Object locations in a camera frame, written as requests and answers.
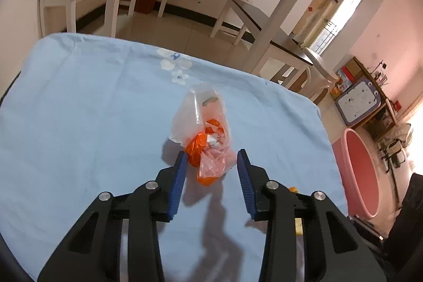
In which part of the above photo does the purple drawing board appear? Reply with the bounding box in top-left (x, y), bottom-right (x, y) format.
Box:
top-left (335, 77), bottom-right (382, 127)

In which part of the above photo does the chair with clothes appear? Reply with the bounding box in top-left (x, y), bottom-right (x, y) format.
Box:
top-left (377, 123), bottom-right (413, 173)

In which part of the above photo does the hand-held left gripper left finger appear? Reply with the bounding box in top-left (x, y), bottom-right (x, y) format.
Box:
top-left (37, 151), bottom-right (189, 282)

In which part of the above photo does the clear plastic bag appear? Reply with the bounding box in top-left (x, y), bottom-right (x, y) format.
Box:
top-left (169, 83), bottom-right (237, 187)

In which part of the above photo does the colourful cardboard box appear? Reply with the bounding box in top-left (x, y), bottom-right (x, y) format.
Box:
top-left (330, 67), bottom-right (356, 101)

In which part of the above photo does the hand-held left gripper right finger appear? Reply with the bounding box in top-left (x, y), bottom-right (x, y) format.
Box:
top-left (237, 149), bottom-right (387, 282)

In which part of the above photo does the pink plastic basin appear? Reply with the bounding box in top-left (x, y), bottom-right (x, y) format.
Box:
top-left (332, 128), bottom-right (380, 220)

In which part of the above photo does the balcony door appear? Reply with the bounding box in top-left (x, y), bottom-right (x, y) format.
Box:
top-left (311, 0), bottom-right (362, 54)

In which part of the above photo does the wooden side cabinet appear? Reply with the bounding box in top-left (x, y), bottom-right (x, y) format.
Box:
top-left (337, 57), bottom-right (399, 131)

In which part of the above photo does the beige plastic stool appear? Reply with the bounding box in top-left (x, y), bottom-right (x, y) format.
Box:
top-left (274, 47), bottom-right (339, 104)

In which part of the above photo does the white dark-top bench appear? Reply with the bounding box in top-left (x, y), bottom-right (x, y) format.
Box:
top-left (211, 0), bottom-right (314, 84)

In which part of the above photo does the orange plastic bag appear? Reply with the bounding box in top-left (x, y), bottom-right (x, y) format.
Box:
top-left (185, 118), bottom-right (228, 187)

